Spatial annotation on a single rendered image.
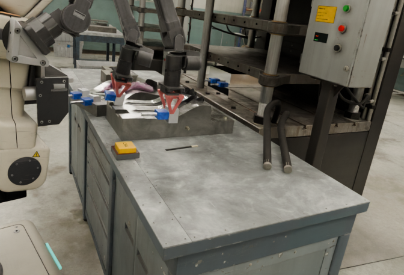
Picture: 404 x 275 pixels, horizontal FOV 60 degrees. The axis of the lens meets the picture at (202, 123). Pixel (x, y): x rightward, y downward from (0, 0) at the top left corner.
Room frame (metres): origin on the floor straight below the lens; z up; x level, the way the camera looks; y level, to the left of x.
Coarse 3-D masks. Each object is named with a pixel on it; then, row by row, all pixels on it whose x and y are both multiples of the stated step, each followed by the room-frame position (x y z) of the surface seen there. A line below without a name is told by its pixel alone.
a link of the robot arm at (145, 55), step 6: (132, 30) 1.39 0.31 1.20; (132, 36) 1.38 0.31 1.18; (126, 42) 1.39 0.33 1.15; (132, 42) 1.37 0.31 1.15; (144, 48) 1.40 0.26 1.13; (138, 54) 1.37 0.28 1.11; (144, 54) 1.38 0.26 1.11; (150, 54) 1.39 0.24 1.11; (138, 60) 1.37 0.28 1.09; (144, 60) 1.37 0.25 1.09; (150, 60) 1.37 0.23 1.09
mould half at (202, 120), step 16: (112, 112) 1.35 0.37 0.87; (192, 112) 1.37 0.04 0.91; (208, 112) 1.40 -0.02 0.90; (128, 128) 1.24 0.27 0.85; (144, 128) 1.27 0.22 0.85; (160, 128) 1.30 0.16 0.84; (176, 128) 1.33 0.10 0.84; (192, 128) 1.37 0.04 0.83; (208, 128) 1.41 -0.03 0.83; (224, 128) 1.45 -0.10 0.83
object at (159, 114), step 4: (172, 108) 1.19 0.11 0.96; (156, 112) 1.18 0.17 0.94; (160, 112) 1.17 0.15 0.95; (164, 112) 1.18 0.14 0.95; (168, 112) 1.19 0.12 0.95; (176, 112) 1.19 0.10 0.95; (156, 116) 1.18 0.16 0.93; (160, 116) 1.17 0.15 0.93; (164, 116) 1.18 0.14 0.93; (168, 116) 1.18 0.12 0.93; (172, 116) 1.19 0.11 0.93; (176, 116) 1.20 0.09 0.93; (168, 120) 1.18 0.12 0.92; (172, 120) 1.19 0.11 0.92; (176, 120) 1.20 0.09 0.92
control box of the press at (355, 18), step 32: (320, 0) 1.66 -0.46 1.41; (352, 0) 1.51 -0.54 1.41; (384, 0) 1.49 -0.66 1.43; (320, 32) 1.63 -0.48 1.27; (352, 32) 1.48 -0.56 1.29; (384, 32) 1.52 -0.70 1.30; (320, 64) 1.59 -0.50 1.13; (352, 64) 1.45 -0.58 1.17; (320, 96) 1.62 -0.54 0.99; (320, 128) 1.58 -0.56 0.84; (320, 160) 1.60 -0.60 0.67
